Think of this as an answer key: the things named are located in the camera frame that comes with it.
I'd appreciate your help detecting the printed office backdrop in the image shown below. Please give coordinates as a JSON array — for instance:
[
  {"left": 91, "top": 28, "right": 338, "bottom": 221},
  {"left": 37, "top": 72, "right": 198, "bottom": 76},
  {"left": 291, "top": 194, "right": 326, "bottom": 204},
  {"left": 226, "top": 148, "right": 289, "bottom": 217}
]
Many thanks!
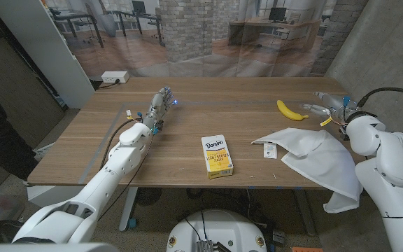
[{"left": 42, "top": 0, "right": 369, "bottom": 78}]

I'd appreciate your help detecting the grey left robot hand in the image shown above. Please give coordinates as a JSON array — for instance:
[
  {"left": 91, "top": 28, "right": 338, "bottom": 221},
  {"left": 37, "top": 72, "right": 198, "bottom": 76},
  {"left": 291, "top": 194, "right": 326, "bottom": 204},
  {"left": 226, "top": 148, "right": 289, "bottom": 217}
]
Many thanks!
[{"left": 141, "top": 86, "right": 178, "bottom": 136}]

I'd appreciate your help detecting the white towel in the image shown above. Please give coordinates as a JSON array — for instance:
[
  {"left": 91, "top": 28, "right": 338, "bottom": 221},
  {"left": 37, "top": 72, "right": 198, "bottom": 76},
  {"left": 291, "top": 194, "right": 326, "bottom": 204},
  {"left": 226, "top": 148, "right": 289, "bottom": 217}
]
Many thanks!
[{"left": 252, "top": 127, "right": 364, "bottom": 215}]

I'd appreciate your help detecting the white table leg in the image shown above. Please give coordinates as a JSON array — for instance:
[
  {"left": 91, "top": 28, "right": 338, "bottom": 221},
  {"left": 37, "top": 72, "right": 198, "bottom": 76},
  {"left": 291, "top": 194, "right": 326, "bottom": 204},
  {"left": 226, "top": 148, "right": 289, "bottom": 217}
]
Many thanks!
[{"left": 119, "top": 187, "right": 139, "bottom": 232}]

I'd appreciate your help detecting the white power strip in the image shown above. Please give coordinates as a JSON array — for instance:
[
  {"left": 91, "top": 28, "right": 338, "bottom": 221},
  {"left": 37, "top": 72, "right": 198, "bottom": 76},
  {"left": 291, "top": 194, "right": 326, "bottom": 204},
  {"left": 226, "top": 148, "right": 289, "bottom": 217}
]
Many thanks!
[{"left": 101, "top": 71, "right": 130, "bottom": 84}]

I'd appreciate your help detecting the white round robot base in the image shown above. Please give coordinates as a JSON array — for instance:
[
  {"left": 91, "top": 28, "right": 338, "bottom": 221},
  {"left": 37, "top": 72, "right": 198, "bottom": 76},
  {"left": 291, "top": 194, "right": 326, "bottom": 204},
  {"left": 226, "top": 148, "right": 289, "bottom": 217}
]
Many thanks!
[{"left": 166, "top": 209, "right": 268, "bottom": 252}]

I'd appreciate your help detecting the black power strip cord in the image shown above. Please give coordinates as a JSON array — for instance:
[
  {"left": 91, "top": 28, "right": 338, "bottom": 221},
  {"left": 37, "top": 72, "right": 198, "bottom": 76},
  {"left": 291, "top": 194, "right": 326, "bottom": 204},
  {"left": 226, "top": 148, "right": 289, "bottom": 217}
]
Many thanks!
[{"left": 96, "top": 78, "right": 120, "bottom": 90}]

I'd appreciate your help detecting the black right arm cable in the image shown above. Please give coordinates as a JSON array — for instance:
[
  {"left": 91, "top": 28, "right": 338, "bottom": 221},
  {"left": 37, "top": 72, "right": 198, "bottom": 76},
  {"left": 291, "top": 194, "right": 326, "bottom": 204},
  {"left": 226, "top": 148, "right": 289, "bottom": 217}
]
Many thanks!
[{"left": 357, "top": 87, "right": 403, "bottom": 109}]

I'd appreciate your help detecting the grey table leg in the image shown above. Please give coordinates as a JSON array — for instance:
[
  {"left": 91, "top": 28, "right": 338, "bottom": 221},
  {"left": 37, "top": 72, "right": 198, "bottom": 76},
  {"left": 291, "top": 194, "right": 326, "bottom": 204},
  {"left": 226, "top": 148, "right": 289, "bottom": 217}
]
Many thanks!
[{"left": 294, "top": 188, "right": 317, "bottom": 237}]

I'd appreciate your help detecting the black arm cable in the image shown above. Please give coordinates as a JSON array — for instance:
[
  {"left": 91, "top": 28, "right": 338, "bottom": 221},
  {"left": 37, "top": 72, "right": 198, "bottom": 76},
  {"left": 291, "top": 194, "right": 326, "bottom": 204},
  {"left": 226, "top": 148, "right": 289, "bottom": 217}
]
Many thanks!
[
  {"left": 99, "top": 118, "right": 143, "bottom": 171},
  {"left": 357, "top": 87, "right": 403, "bottom": 109}
]

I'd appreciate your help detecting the orange flat item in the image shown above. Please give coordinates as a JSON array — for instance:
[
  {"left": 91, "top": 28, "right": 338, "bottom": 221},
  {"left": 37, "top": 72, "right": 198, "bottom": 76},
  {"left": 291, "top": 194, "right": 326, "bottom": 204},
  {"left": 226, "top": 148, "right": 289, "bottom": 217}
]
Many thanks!
[{"left": 291, "top": 246, "right": 325, "bottom": 252}]

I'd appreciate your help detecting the yellow toy banana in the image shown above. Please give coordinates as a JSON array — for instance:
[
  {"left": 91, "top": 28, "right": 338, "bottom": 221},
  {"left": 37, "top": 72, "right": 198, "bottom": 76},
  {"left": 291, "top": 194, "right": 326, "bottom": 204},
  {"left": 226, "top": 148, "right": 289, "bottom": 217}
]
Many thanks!
[{"left": 276, "top": 99, "right": 309, "bottom": 122}]

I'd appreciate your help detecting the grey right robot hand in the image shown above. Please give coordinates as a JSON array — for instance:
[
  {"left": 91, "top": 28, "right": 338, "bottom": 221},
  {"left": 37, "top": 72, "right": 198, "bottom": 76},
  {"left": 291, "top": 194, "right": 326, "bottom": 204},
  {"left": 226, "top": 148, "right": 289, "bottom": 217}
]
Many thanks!
[{"left": 301, "top": 91, "right": 360, "bottom": 127}]

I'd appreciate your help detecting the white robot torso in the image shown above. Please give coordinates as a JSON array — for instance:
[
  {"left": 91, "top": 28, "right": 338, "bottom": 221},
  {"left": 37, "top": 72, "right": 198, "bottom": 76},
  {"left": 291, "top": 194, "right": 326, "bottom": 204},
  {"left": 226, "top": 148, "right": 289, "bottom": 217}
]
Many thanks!
[{"left": 0, "top": 227, "right": 119, "bottom": 252}]

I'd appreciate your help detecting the white leaning panel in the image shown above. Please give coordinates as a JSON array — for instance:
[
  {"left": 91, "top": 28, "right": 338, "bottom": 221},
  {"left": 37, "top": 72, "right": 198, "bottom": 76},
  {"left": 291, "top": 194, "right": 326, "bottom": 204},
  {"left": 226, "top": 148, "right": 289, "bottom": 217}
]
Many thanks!
[{"left": 0, "top": 0, "right": 96, "bottom": 110}]

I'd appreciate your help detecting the yellow white sugar box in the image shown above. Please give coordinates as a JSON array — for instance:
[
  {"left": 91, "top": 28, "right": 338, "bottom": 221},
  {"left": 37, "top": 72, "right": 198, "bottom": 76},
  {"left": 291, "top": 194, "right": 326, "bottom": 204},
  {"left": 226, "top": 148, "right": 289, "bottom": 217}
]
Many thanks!
[{"left": 201, "top": 134, "right": 234, "bottom": 180}]

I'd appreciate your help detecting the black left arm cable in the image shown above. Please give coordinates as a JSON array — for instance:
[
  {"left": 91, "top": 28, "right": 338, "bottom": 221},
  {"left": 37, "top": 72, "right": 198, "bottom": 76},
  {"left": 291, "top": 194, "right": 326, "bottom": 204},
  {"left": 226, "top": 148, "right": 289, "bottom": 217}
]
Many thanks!
[{"left": 99, "top": 118, "right": 143, "bottom": 171}]

